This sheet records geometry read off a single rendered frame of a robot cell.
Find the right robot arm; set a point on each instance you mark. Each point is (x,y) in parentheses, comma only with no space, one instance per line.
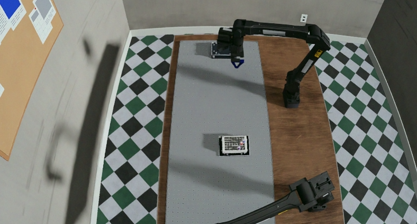
(228,36)

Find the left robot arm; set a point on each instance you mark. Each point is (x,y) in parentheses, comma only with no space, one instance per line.
(309,192)

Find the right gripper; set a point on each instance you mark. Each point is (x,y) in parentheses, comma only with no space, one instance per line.
(239,54)

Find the white grid rack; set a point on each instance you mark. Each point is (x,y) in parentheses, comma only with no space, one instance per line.
(226,140)

